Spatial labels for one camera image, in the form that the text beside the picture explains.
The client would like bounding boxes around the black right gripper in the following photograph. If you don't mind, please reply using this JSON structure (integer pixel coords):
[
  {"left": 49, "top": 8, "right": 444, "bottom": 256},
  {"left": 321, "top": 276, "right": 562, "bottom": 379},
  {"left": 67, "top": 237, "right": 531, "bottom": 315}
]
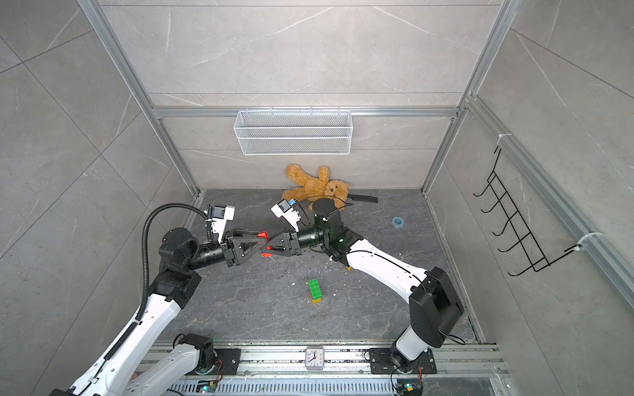
[{"left": 265, "top": 226, "right": 332, "bottom": 260}]

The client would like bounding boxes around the red long lego brick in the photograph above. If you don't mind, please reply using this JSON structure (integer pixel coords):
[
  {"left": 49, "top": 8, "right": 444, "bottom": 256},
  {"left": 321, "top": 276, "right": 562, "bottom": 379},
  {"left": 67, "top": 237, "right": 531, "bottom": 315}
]
[{"left": 258, "top": 232, "right": 272, "bottom": 257}]

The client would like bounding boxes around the green lego brick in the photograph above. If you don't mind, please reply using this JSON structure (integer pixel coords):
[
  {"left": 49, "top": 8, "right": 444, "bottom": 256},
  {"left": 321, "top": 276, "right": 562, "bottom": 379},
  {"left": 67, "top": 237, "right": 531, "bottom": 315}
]
[{"left": 308, "top": 279, "right": 323, "bottom": 300}]

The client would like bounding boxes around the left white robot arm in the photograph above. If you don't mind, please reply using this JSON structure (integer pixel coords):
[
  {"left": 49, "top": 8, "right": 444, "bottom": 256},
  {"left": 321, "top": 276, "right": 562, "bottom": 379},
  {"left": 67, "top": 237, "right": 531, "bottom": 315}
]
[{"left": 51, "top": 228, "right": 268, "bottom": 395}]

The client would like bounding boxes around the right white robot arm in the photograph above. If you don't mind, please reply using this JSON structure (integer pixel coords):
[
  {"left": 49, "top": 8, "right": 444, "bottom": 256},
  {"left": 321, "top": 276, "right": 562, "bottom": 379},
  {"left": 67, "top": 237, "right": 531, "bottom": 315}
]
[{"left": 262, "top": 198, "right": 465, "bottom": 373}]

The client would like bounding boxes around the brown teddy bear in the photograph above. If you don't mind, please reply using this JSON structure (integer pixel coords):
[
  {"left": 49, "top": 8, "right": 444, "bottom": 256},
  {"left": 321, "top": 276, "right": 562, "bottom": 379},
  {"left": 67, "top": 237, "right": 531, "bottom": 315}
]
[{"left": 282, "top": 163, "right": 349, "bottom": 209}]

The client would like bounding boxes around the black comb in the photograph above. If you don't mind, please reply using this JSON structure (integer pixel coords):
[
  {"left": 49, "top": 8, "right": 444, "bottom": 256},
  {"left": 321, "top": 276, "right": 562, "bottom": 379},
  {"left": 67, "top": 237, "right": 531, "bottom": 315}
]
[{"left": 348, "top": 194, "right": 379, "bottom": 203}]

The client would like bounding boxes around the small white clock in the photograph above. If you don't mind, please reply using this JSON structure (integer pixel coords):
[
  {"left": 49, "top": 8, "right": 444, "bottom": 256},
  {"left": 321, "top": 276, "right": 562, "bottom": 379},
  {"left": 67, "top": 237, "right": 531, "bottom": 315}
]
[{"left": 305, "top": 346, "right": 325, "bottom": 371}]

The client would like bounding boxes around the blue tape roll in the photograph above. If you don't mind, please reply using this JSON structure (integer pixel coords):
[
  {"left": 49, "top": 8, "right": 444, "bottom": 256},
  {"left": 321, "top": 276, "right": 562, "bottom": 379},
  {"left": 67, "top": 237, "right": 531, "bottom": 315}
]
[{"left": 392, "top": 217, "right": 405, "bottom": 228}]

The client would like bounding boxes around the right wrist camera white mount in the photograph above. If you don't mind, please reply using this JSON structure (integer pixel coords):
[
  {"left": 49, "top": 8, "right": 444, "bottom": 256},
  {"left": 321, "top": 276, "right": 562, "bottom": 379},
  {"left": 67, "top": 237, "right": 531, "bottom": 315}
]
[{"left": 271, "top": 199, "right": 301, "bottom": 232}]

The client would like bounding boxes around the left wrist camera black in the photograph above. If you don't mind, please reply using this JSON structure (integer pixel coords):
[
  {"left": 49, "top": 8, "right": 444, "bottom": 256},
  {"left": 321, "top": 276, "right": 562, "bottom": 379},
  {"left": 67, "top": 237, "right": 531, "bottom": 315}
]
[{"left": 204, "top": 204, "right": 235, "bottom": 243}]

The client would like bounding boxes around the black corrugated cable hose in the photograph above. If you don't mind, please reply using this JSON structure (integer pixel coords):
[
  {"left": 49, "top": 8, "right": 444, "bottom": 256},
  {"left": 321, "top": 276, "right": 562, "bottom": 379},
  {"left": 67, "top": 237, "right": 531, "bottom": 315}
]
[{"left": 134, "top": 202, "right": 209, "bottom": 322}]

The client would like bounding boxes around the white wire mesh basket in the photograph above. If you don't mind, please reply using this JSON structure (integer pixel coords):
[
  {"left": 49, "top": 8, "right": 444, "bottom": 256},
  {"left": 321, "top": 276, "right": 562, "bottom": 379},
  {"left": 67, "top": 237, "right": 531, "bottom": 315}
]
[{"left": 234, "top": 109, "right": 353, "bottom": 156}]

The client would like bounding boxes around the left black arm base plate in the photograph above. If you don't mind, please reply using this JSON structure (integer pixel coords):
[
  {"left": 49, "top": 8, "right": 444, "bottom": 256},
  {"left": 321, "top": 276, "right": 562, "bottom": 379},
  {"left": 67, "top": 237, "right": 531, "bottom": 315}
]
[{"left": 211, "top": 348, "right": 242, "bottom": 376}]

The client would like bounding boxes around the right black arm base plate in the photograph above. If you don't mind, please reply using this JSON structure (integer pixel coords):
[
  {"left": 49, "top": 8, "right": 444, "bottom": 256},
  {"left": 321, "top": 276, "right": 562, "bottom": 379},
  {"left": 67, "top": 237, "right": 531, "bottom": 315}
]
[{"left": 366, "top": 348, "right": 438, "bottom": 375}]

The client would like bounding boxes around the black wire hook rack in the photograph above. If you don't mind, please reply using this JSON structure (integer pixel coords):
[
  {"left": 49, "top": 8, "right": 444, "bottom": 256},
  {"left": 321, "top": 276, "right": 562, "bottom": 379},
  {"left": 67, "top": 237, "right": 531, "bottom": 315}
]
[{"left": 472, "top": 147, "right": 583, "bottom": 277}]

